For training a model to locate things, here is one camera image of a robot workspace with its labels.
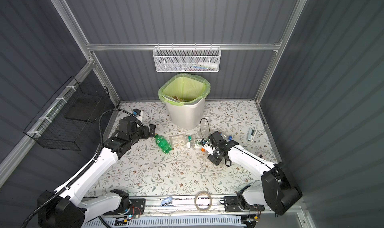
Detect black wire wall basket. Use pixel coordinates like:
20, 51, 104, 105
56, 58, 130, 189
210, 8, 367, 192
24, 76, 110, 151

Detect grey stapler tool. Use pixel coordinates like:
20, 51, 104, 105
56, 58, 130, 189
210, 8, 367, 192
247, 128, 257, 142

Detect green label square bottle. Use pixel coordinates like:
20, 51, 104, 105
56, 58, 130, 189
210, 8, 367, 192
187, 135, 203, 150

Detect white wire mesh basket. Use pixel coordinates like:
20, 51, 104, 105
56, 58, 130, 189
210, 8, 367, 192
153, 47, 222, 73

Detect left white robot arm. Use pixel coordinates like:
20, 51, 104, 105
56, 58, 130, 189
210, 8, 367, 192
37, 116, 156, 228

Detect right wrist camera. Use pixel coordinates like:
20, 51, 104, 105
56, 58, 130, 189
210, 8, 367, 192
199, 139, 213, 154

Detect clear square bottle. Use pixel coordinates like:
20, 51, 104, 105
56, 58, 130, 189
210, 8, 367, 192
170, 134, 189, 147

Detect green bin liner bag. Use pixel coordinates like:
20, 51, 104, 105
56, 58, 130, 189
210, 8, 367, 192
158, 73, 211, 103

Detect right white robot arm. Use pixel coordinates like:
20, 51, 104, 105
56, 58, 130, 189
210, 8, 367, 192
199, 132, 303, 216

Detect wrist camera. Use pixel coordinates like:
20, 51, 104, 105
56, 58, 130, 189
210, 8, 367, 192
199, 139, 213, 154
133, 109, 143, 122

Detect roll of clear tape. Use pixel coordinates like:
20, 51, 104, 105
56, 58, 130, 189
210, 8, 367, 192
194, 191, 213, 212

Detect upright clear bottle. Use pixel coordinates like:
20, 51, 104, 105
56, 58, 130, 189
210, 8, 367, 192
200, 117, 211, 139

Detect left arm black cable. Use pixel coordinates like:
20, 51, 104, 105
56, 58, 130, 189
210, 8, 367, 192
20, 109, 142, 228

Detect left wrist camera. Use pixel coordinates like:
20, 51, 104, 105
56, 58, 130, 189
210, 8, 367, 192
133, 109, 143, 122

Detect white plastic trash bin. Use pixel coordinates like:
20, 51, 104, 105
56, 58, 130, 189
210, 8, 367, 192
165, 96, 205, 130

